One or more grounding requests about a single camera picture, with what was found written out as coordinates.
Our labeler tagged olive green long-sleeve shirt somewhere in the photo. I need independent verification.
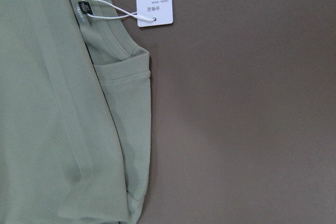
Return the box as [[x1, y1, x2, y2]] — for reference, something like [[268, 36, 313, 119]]
[[1, 0, 151, 223]]

